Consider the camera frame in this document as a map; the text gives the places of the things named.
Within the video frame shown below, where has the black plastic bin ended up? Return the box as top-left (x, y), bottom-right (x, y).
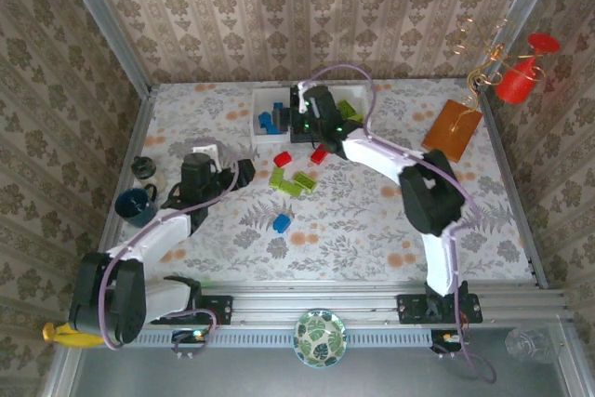
top-left (288, 84), bottom-right (326, 146)

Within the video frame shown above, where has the white plastic bin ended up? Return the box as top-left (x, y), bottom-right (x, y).
top-left (330, 85), bottom-right (369, 134)
top-left (250, 86), bottom-right (293, 147)

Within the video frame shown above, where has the small black knob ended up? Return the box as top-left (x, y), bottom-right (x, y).
top-left (130, 154), bottom-right (169, 192)

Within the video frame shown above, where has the dark blue mug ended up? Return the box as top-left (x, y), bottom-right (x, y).
top-left (113, 182), bottom-right (159, 230)

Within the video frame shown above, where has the small black controller board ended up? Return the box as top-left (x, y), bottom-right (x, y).
top-left (171, 329), bottom-right (209, 355)
top-left (430, 329), bottom-right (466, 355)

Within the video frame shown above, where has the leaf pattern bowl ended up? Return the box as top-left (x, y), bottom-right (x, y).
top-left (292, 307), bottom-right (348, 368)

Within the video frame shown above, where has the red plastic goblet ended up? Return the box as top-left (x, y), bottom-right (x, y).
top-left (495, 33), bottom-right (562, 105)

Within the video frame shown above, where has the yellow banana bunch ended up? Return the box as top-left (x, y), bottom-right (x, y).
top-left (41, 322), bottom-right (106, 349)

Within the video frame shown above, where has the clear drinking glass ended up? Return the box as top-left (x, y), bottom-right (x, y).
top-left (505, 326), bottom-right (557, 364)

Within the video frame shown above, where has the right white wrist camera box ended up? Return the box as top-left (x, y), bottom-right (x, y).
top-left (297, 82), bottom-right (326, 113)

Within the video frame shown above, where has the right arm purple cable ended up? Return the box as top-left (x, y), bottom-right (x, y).
top-left (304, 63), bottom-right (496, 384)

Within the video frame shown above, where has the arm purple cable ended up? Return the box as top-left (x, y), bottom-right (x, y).
top-left (304, 63), bottom-right (496, 384)
top-left (99, 139), bottom-right (241, 361)

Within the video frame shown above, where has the aluminium side rail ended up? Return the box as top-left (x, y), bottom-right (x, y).
top-left (86, 87), bottom-right (157, 291)
top-left (478, 89), bottom-right (550, 290)

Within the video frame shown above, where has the copper wire stand orange base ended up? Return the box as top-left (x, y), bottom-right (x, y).
top-left (421, 17), bottom-right (546, 164)

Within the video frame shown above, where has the wide aluminium base rail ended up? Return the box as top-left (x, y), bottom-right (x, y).
top-left (69, 283), bottom-right (571, 324)

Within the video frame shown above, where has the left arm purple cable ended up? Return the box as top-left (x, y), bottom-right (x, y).
top-left (99, 139), bottom-right (241, 361)

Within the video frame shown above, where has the slotted grey cable duct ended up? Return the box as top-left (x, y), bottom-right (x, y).
top-left (125, 325), bottom-right (433, 350)

